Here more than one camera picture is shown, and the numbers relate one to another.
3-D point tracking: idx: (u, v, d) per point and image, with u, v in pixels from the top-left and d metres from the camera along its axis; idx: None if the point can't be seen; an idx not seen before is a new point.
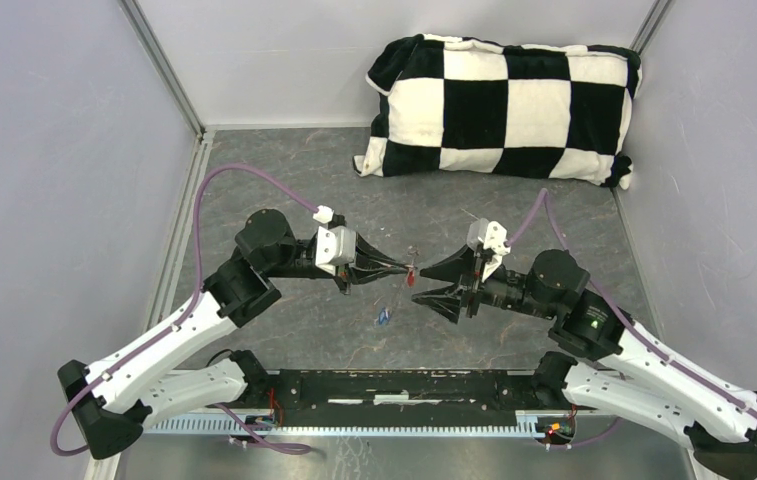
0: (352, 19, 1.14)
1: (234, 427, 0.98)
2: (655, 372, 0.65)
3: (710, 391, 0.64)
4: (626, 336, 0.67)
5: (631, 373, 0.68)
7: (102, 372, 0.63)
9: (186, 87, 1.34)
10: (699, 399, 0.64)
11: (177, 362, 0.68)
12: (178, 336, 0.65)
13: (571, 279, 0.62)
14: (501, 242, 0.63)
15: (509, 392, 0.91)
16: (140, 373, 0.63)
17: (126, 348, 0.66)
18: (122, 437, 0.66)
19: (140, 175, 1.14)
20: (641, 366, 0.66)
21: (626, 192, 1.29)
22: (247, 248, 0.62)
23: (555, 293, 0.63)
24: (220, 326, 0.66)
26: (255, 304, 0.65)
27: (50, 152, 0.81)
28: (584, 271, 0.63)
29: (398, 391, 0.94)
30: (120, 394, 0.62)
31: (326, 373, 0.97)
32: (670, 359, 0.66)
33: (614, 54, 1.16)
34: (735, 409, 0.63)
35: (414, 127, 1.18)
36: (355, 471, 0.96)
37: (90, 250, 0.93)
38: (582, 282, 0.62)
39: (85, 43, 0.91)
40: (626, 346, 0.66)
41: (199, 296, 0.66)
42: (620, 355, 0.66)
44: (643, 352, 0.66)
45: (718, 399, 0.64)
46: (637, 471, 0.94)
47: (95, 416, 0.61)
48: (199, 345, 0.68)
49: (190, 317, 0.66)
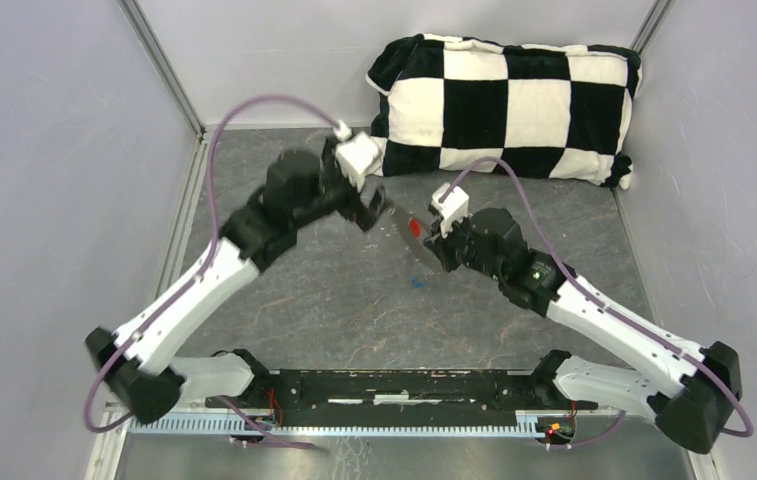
0: (352, 19, 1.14)
1: (234, 427, 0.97)
2: (592, 318, 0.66)
3: (647, 337, 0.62)
4: (567, 287, 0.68)
5: (576, 325, 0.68)
7: (132, 333, 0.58)
9: (186, 87, 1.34)
10: (634, 345, 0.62)
11: (203, 318, 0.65)
12: (201, 286, 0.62)
13: (503, 226, 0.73)
14: (441, 197, 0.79)
15: (508, 392, 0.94)
16: (171, 328, 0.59)
17: (148, 307, 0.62)
18: (168, 401, 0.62)
19: (140, 174, 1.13)
20: (577, 313, 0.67)
21: (626, 192, 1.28)
22: (270, 185, 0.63)
23: (489, 240, 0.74)
24: (243, 273, 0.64)
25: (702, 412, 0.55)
26: (280, 242, 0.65)
27: (50, 153, 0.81)
28: (516, 223, 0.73)
29: (398, 390, 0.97)
30: (155, 352, 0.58)
31: (326, 374, 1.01)
32: (605, 305, 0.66)
33: (614, 54, 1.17)
34: (672, 356, 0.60)
35: (414, 127, 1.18)
36: (355, 471, 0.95)
37: (90, 249, 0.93)
38: (512, 231, 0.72)
39: (86, 42, 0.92)
40: (562, 292, 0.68)
41: (217, 244, 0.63)
42: (557, 302, 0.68)
44: (579, 298, 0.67)
45: (656, 346, 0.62)
46: (638, 473, 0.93)
47: (133, 379, 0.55)
48: (226, 293, 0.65)
49: (211, 268, 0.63)
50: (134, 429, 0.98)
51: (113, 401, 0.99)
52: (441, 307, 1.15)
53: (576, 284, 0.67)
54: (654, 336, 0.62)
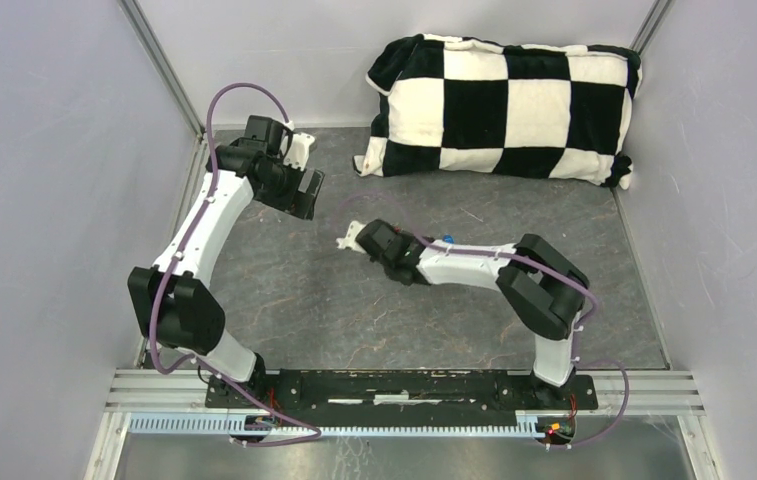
0: (352, 20, 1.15)
1: (234, 427, 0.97)
2: (441, 264, 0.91)
3: (475, 256, 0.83)
4: (428, 253, 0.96)
5: (446, 273, 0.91)
7: (173, 252, 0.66)
9: (186, 87, 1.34)
10: (470, 265, 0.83)
11: (223, 241, 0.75)
12: (216, 205, 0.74)
13: (372, 229, 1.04)
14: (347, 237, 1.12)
15: (509, 392, 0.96)
16: (205, 242, 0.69)
17: (176, 237, 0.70)
18: (212, 322, 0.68)
19: (140, 174, 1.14)
20: (433, 262, 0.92)
21: (626, 192, 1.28)
22: (247, 136, 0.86)
23: (370, 244, 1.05)
24: (242, 190, 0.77)
25: (514, 285, 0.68)
26: (261, 166, 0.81)
27: (50, 153, 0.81)
28: (379, 223, 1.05)
29: (398, 390, 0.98)
30: (200, 263, 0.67)
31: (326, 374, 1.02)
32: (449, 249, 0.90)
33: (614, 54, 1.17)
34: (493, 259, 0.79)
35: (413, 127, 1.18)
36: (355, 471, 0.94)
37: (90, 248, 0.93)
38: (378, 232, 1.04)
39: (85, 42, 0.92)
40: (424, 256, 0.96)
41: (218, 173, 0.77)
42: (421, 265, 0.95)
44: (436, 254, 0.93)
45: (481, 258, 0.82)
46: (639, 473, 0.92)
47: (191, 287, 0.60)
48: (233, 215, 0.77)
49: (219, 190, 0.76)
50: (134, 430, 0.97)
51: (114, 401, 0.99)
52: (441, 307, 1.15)
53: (433, 246, 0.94)
54: (480, 252, 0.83)
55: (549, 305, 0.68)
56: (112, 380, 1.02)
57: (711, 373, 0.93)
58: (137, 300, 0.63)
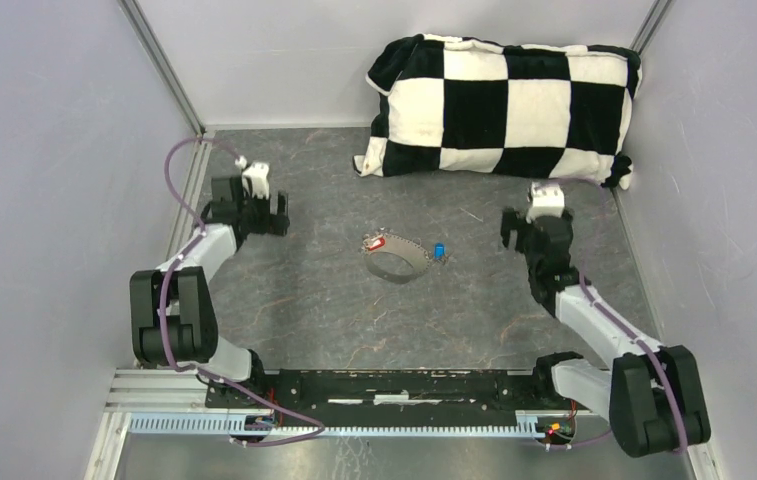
0: (352, 20, 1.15)
1: (234, 427, 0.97)
2: (580, 308, 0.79)
3: (614, 327, 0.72)
4: (574, 290, 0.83)
5: (575, 321, 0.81)
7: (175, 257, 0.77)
9: (186, 87, 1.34)
10: (602, 330, 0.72)
11: (212, 267, 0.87)
12: (209, 238, 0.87)
13: (554, 228, 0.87)
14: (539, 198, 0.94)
15: (509, 392, 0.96)
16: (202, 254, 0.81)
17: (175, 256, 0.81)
18: (212, 331, 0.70)
19: (140, 174, 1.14)
20: (573, 303, 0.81)
21: (626, 192, 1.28)
22: (216, 199, 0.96)
23: (540, 237, 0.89)
24: (228, 235, 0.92)
25: (626, 370, 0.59)
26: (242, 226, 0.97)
27: (50, 153, 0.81)
28: (565, 231, 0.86)
29: (398, 391, 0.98)
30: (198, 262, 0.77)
31: (326, 374, 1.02)
32: (595, 301, 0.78)
33: (614, 54, 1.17)
34: (630, 341, 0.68)
35: (414, 127, 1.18)
36: (355, 471, 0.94)
37: (90, 248, 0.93)
38: (558, 237, 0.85)
39: (86, 43, 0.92)
40: (569, 290, 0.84)
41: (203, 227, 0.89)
42: (562, 295, 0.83)
44: (581, 297, 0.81)
45: (619, 333, 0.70)
46: (638, 473, 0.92)
47: (193, 274, 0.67)
48: (220, 248, 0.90)
49: (208, 230, 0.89)
50: (134, 430, 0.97)
51: (114, 401, 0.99)
52: (441, 307, 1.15)
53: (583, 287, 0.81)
54: (621, 326, 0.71)
55: (646, 413, 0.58)
56: (112, 380, 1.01)
57: (711, 374, 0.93)
58: (141, 304, 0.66)
